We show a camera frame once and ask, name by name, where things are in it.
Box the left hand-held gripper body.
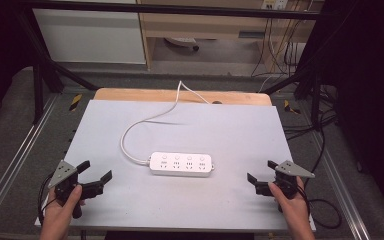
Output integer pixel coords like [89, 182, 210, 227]
[48, 160, 105, 220]

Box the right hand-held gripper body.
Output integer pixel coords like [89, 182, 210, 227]
[255, 160, 316, 213]

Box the white power strip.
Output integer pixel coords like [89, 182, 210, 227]
[148, 151, 215, 178]

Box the person's right hand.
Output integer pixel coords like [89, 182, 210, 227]
[267, 175, 310, 231]

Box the person's left hand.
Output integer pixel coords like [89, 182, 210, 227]
[43, 184, 86, 231]

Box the yellow black floor tape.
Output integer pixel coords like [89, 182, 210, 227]
[283, 99, 302, 115]
[68, 93, 83, 112]

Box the light grey table mat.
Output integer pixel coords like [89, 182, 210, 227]
[34, 99, 317, 233]

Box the wooden table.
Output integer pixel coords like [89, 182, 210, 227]
[92, 87, 273, 107]

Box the black curtain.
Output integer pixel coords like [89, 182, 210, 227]
[304, 0, 384, 218]
[0, 0, 36, 131]

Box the white cabinet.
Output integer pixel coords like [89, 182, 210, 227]
[32, 0, 147, 65]

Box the office chair base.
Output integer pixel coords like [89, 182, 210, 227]
[164, 36, 201, 52]

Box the light wooden desk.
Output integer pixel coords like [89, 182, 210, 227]
[135, 0, 325, 72]

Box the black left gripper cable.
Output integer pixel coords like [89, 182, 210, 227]
[36, 172, 58, 225]

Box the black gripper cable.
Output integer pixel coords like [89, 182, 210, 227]
[36, 172, 58, 225]
[298, 179, 343, 230]

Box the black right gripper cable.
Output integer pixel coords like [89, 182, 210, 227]
[298, 179, 343, 230]

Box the aluminium floor rail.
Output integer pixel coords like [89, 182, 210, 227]
[0, 95, 58, 228]
[308, 131, 372, 240]

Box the white power strip cable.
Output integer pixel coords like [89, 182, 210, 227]
[119, 80, 212, 166]

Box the bundle of hanging cables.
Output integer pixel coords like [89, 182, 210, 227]
[250, 0, 314, 94]

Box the white wall socket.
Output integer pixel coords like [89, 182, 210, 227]
[260, 0, 290, 11]

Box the black metal frame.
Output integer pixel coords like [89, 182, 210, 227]
[14, 0, 341, 126]

